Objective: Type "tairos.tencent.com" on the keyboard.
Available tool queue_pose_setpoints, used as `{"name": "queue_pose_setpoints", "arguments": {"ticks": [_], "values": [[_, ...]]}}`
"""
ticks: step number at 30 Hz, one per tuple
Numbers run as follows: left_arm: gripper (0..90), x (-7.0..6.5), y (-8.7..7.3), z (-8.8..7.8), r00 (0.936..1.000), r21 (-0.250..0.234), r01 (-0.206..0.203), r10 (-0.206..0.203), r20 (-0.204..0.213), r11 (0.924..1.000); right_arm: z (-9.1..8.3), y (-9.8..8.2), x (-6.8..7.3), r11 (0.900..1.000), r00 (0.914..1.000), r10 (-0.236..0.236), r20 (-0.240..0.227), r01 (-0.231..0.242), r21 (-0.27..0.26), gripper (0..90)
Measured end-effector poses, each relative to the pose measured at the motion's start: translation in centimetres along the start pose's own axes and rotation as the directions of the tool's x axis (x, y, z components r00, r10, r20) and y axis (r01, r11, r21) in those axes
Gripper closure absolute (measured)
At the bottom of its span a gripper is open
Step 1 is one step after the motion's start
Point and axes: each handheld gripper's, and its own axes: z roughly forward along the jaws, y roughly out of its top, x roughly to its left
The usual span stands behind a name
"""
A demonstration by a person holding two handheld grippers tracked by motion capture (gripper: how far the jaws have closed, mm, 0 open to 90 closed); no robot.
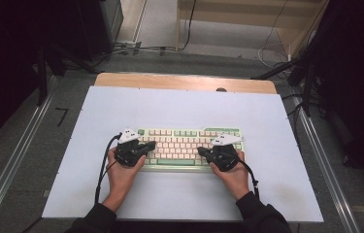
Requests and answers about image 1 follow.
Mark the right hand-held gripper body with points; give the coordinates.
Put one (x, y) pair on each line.
(225, 159)

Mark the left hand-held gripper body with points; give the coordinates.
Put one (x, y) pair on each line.
(126, 154)

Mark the green and pink keyboard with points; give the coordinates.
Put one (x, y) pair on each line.
(179, 149)

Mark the person's right hand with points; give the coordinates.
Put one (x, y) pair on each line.
(234, 183)

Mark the person's left hand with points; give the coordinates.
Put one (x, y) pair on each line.
(121, 181)

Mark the dark round table grommet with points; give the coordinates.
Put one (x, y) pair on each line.
(221, 89)

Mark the person's dark clothing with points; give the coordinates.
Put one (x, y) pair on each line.
(176, 228)

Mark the black metal stand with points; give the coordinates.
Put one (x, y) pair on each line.
(305, 81)
(42, 77)

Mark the black equipment cabinet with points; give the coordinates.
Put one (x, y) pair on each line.
(102, 22)

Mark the light wooden shelf unit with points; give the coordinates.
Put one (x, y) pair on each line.
(250, 19)

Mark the dark curtain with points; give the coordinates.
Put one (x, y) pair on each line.
(5, 64)
(357, 81)

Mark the metal floor rail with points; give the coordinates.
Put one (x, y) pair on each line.
(328, 174)
(11, 168)

